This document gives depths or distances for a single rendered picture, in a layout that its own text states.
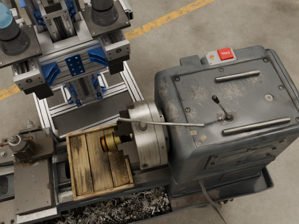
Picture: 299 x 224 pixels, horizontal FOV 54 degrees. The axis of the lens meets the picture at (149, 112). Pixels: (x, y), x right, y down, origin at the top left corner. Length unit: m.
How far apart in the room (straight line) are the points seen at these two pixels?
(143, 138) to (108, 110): 1.26
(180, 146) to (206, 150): 0.10
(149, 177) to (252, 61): 0.75
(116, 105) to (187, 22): 1.34
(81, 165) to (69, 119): 0.96
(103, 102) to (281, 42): 1.93
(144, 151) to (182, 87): 0.33
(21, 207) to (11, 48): 0.78
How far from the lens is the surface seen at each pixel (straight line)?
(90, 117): 2.45
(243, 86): 1.35
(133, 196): 1.79
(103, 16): 1.64
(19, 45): 1.65
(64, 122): 2.49
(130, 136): 1.41
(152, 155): 1.26
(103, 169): 1.55
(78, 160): 1.59
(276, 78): 1.43
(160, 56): 3.00
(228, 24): 3.38
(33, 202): 1.51
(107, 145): 1.35
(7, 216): 1.62
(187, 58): 1.40
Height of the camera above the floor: 2.35
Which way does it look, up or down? 62 degrees down
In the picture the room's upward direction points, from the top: 2 degrees counter-clockwise
